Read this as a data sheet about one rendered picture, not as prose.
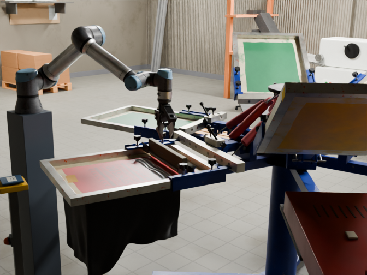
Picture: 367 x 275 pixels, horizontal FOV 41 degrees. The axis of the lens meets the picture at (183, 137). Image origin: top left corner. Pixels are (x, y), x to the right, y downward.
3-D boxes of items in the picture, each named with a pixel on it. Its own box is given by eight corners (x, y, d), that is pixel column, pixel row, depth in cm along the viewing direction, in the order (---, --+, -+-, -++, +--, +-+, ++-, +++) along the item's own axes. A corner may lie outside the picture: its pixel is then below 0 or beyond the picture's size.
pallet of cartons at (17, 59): (40, 82, 1085) (37, 47, 1065) (74, 90, 1000) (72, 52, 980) (0, 87, 1021) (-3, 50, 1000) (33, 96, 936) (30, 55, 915)
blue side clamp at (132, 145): (128, 158, 279) (127, 147, 278) (124, 156, 284) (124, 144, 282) (175, 151, 293) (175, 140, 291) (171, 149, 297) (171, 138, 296)
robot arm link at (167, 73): (160, 67, 256) (175, 69, 253) (160, 88, 259) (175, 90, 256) (153, 69, 249) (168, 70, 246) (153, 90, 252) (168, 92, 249)
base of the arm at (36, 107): (9, 111, 275) (8, 93, 273) (34, 107, 286) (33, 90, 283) (23, 115, 265) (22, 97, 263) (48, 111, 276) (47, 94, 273)
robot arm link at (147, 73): (130, 72, 251) (150, 73, 246) (141, 69, 261) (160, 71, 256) (131, 87, 253) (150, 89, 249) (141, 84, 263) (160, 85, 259)
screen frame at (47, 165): (70, 207, 211) (70, 198, 210) (39, 166, 260) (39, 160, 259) (225, 178, 247) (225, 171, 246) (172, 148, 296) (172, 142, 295)
